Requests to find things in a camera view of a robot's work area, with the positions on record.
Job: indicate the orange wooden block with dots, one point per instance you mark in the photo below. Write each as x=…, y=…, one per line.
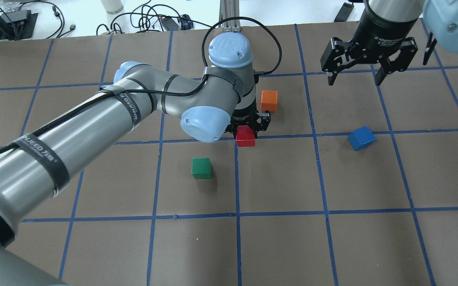
x=269, y=101

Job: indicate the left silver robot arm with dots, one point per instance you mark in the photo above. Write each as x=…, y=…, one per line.
x=39, y=165

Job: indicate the aluminium frame post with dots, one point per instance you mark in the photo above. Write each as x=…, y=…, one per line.
x=229, y=9

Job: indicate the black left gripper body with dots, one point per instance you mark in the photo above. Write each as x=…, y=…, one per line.
x=244, y=114

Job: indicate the green wooden block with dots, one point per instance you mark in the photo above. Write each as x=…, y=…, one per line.
x=201, y=168

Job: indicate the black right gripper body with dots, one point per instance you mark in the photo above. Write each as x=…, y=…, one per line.
x=379, y=33

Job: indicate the black power adapter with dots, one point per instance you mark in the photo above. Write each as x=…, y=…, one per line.
x=344, y=12

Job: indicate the black monitor stand base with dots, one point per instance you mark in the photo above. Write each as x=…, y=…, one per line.
x=21, y=24

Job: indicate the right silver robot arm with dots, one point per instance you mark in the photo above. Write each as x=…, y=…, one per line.
x=440, y=17

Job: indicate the blue wooden block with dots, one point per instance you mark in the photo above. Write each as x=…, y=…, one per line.
x=361, y=138

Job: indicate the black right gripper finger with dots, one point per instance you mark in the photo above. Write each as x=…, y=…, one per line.
x=384, y=70
x=332, y=77

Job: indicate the red wooden block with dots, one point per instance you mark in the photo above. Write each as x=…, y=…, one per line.
x=245, y=137

